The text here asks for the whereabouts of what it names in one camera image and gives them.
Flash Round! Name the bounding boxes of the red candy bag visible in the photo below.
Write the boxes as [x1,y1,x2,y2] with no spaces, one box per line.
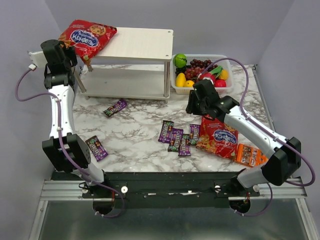
[196,116,239,160]
[58,19,118,67]

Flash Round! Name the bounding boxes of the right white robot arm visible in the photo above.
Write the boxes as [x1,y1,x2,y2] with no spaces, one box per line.
[186,79,301,189]

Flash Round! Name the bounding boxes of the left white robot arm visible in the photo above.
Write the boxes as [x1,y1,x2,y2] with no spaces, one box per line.
[40,39,104,185]

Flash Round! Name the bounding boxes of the purple M&M pack near shelf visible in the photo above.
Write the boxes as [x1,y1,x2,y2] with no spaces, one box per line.
[103,99,127,118]

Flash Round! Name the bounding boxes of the white two-tier shelf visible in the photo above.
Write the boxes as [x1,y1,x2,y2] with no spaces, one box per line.
[77,27,174,102]

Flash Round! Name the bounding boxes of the red toy apple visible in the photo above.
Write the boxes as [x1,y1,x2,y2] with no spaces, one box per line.
[214,79,227,88]

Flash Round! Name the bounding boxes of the yellow toy lemon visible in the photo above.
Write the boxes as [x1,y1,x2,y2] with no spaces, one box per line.
[183,80,195,88]

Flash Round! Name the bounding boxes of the yellow toy mango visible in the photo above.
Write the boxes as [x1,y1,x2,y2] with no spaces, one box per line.
[175,72,187,88]

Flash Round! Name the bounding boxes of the pink toy dragon fruit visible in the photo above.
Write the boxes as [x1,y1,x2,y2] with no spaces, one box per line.
[196,65,223,85]

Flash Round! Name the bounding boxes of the red toy grapes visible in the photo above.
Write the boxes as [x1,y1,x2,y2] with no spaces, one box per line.
[184,67,205,80]

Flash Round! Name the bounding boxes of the orange yellow toy fruit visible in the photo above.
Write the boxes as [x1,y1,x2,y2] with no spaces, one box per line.
[218,69,229,81]

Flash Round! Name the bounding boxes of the dark purple toy grapes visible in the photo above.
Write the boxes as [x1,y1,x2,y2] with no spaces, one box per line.
[189,58,212,69]

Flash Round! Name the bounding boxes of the white plastic fruit basket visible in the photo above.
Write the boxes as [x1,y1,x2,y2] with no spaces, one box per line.
[170,54,234,95]

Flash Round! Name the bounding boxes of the green toy ball fruit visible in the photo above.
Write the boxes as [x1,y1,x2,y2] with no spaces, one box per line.
[173,53,188,68]

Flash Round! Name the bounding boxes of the orange snack box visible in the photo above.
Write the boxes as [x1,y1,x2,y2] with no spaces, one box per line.
[235,143,269,168]

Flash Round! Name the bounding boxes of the purple M&M pack front left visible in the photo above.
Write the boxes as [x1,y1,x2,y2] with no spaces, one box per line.
[85,135,109,162]

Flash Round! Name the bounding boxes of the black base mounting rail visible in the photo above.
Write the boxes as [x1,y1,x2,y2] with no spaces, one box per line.
[51,172,260,213]

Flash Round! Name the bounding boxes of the aluminium frame rail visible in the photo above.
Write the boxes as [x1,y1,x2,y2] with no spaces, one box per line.
[40,180,307,201]

